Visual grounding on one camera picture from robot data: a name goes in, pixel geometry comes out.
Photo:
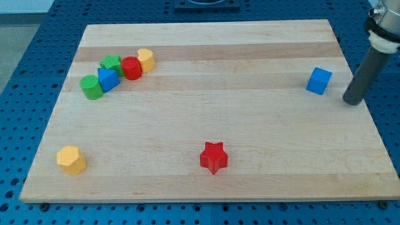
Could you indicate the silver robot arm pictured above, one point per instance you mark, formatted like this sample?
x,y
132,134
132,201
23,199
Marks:
x,y
382,25

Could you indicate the blue cube block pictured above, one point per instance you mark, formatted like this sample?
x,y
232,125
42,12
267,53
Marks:
x,y
318,81

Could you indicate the red star block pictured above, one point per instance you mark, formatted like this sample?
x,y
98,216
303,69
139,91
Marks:
x,y
213,157

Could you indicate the light wooden board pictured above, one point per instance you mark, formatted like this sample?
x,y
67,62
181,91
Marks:
x,y
240,83

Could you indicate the yellow heart block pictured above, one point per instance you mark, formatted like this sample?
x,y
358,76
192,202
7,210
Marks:
x,y
147,59

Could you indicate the red cylinder block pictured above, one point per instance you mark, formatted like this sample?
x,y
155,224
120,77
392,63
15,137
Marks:
x,y
131,67

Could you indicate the blue triangle block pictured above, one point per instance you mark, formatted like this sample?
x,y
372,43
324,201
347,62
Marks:
x,y
108,79

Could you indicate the green star block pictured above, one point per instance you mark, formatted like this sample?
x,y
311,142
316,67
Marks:
x,y
112,62

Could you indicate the green cylinder block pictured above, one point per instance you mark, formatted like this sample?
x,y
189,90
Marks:
x,y
91,87

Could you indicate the yellow hexagon block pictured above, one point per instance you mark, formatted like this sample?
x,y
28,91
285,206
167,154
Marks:
x,y
71,160

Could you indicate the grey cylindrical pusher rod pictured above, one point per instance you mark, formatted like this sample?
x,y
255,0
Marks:
x,y
369,69

